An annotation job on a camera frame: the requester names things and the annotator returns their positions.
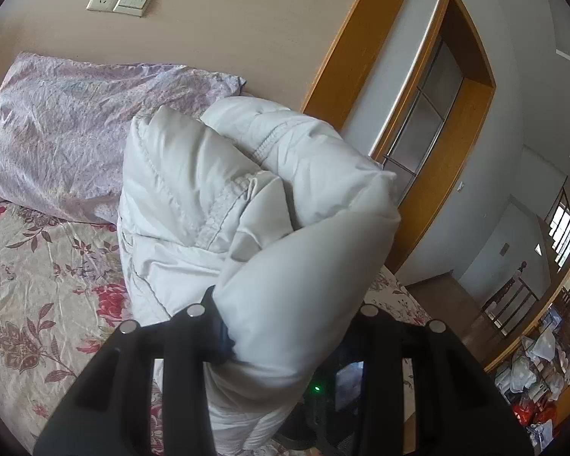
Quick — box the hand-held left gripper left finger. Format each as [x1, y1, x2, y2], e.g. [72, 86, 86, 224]
[33, 286, 234, 456]

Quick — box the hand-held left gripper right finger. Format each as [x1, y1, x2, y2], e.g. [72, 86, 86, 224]
[344, 304, 533, 456]

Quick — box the white puffer jacket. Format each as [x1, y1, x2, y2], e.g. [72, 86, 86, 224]
[116, 96, 402, 454]

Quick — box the dark wooden railing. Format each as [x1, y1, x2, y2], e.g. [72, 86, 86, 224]
[482, 261, 540, 338]

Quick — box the floral bed sheet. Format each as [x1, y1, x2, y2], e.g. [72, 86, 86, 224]
[0, 202, 438, 456]

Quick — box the cluttered wooden desk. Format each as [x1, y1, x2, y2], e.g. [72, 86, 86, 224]
[483, 247, 570, 456]

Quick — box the barred window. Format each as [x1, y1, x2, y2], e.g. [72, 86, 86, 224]
[546, 187, 570, 268]

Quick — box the frosted glass door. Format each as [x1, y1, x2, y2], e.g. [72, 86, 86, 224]
[382, 40, 465, 191]

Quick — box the lilac crinkled pillow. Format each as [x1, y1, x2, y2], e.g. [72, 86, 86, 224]
[0, 51, 247, 225]

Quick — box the wooden wall trim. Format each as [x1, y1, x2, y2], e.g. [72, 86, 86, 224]
[301, 0, 421, 127]

